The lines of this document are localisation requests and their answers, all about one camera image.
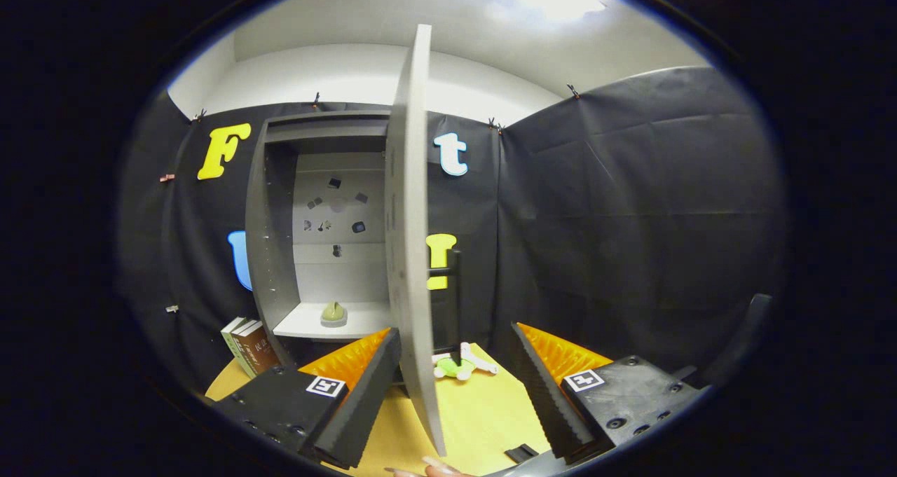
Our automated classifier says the grey cabinet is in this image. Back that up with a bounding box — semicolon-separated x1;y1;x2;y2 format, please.
245;109;463;366

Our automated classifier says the brown book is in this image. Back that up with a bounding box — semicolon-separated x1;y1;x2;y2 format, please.
235;321;282;376

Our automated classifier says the green book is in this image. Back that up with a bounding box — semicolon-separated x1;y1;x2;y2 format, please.
220;316;253;378

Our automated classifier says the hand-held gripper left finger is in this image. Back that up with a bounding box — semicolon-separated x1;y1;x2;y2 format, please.
210;327;402;471

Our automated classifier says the white and green plush toy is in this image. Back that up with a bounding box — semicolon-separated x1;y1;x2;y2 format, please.
431;342;500;381

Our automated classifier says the black door handle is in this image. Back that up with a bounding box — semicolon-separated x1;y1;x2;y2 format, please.
426;249;463;367

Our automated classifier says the black backdrop cloth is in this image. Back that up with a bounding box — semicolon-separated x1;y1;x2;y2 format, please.
116;66;789;401

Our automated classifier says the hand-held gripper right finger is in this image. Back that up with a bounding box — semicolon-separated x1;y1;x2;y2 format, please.
510;322;705;462

